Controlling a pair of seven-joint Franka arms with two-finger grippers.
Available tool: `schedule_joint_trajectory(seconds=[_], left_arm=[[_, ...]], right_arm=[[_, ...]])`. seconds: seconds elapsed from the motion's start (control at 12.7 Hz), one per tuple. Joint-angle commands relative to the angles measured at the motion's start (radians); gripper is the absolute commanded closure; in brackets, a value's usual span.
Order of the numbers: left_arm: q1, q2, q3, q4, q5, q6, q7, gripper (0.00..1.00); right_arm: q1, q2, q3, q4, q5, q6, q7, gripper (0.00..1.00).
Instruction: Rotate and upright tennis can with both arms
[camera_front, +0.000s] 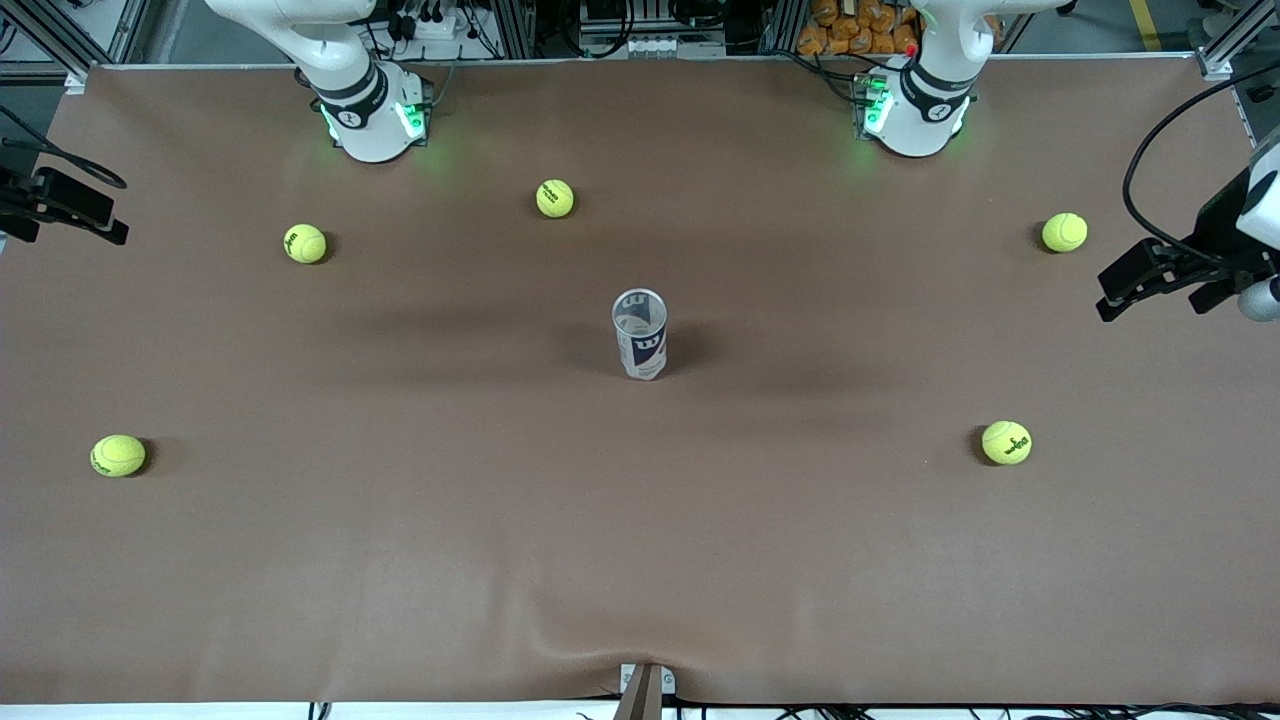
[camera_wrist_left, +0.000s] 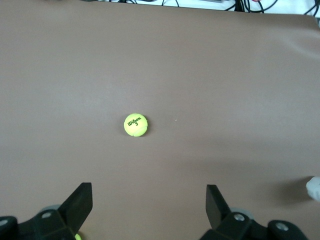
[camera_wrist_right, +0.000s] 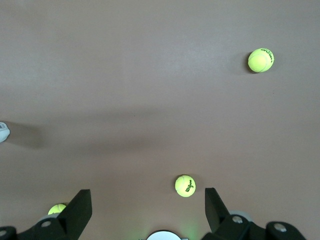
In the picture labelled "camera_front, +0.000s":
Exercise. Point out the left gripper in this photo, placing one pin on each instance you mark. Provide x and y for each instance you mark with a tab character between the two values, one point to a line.
1219	238

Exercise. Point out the white and navy tennis can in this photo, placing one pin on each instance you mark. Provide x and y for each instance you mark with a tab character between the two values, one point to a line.
645	355

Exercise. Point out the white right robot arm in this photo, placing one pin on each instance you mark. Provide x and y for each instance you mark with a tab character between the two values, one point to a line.
365	130

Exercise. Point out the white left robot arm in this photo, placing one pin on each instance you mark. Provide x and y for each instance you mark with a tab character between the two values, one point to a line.
920	120

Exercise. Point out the yellow-green tennis ball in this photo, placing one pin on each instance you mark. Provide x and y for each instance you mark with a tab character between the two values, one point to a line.
1064	232
1006	442
555	198
305	243
118	455

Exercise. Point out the white power strip with plugs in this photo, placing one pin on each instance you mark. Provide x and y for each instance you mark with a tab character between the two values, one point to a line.
435	25

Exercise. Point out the orange packets pile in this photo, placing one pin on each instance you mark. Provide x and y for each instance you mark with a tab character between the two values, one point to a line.
860	25

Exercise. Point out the brown table mat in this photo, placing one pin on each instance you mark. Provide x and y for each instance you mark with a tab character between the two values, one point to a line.
400	560

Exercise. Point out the aluminium frame profile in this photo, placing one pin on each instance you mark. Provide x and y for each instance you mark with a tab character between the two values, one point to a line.
518	25
60	50
785	25
1225	45

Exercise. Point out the metal bracket with post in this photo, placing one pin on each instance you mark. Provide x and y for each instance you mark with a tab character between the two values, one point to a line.
643	700

